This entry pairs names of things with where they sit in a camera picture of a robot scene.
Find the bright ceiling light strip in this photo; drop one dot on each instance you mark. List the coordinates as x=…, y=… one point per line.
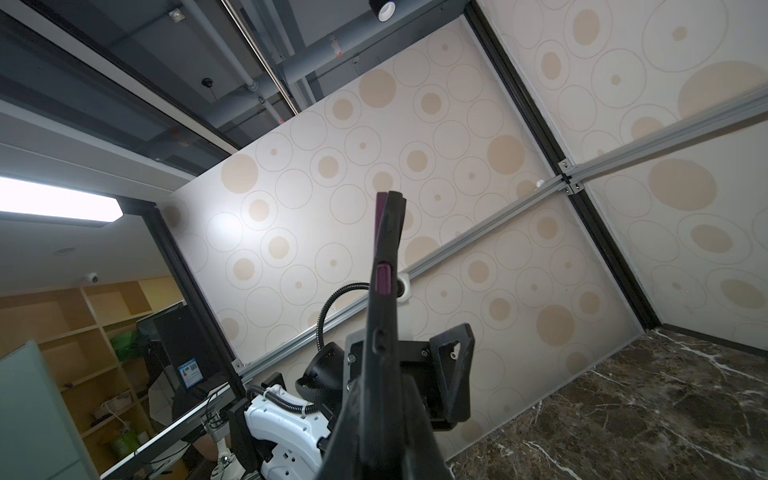
x=35, y=199

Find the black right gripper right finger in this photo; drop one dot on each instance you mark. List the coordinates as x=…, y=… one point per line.
x=422, y=458

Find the wooden wall shelf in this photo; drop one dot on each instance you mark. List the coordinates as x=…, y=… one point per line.
x=107, y=393

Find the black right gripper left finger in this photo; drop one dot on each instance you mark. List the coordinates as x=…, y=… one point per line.
x=345, y=457

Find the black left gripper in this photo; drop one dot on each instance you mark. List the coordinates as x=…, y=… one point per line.
x=440, y=368

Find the black corner frame post left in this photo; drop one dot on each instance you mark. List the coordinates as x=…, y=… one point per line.
x=555, y=157

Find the silver aluminium rail back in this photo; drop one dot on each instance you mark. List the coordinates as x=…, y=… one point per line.
x=739, y=112

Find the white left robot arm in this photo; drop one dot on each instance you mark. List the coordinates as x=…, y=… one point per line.
x=283, y=437

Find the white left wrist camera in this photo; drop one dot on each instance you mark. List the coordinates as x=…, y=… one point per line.
x=403, y=288

